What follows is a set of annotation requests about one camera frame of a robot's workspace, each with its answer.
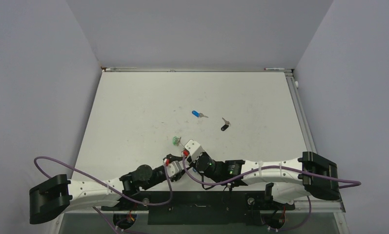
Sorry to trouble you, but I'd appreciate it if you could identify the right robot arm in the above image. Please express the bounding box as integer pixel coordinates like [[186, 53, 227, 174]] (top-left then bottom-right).
[[183, 150, 340, 209]]

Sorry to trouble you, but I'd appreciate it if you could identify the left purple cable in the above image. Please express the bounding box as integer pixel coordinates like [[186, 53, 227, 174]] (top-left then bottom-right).
[[34, 156, 174, 234]]

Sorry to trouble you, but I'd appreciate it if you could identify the black tagged key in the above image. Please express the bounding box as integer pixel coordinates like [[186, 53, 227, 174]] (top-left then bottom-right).
[[221, 117, 231, 132]]

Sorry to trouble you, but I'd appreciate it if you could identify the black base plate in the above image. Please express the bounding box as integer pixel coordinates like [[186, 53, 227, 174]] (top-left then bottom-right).
[[102, 191, 295, 226]]

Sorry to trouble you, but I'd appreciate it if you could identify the aluminium frame rail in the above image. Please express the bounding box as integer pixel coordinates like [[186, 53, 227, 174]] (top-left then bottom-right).
[[285, 69, 345, 213]]

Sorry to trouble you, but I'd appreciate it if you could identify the green tagged key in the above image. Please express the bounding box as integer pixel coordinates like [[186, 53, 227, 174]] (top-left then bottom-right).
[[172, 136, 181, 146]]

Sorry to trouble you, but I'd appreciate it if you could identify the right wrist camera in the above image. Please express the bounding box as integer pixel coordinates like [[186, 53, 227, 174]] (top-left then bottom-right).
[[182, 139, 205, 163]]

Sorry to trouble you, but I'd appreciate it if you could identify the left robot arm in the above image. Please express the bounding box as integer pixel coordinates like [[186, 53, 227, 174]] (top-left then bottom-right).
[[29, 155, 184, 225]]

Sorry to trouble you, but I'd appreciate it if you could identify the blue tagged key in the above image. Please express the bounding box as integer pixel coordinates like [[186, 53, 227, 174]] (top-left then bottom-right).
[[192, 110, 208, 118]]

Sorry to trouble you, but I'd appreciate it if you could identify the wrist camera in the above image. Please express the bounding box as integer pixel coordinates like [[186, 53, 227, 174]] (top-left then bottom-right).
[[164, 158, 185, 182], [182, 139, 205, 163]]

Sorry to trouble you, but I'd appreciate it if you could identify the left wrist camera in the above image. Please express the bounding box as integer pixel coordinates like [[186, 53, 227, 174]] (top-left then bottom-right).
[[164, 158, 185, 182]]

